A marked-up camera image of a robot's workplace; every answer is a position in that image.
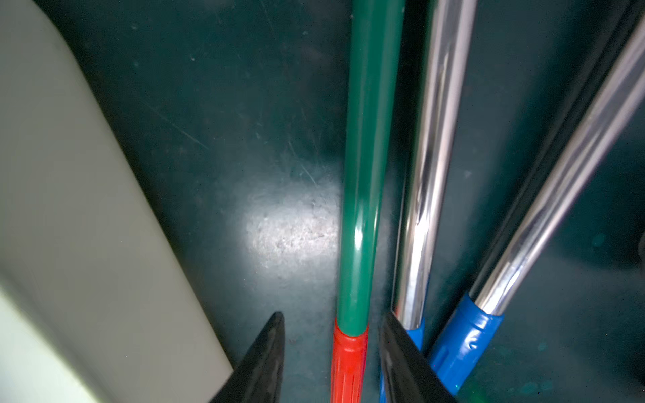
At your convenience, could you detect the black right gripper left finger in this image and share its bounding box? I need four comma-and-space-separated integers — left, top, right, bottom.
210, 312, 286, 403

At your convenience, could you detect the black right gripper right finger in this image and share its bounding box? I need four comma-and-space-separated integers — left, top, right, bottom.
380, 312, 456, 403

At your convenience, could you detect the white storage tray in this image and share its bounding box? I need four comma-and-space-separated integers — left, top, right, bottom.
1, 1, 232, 402

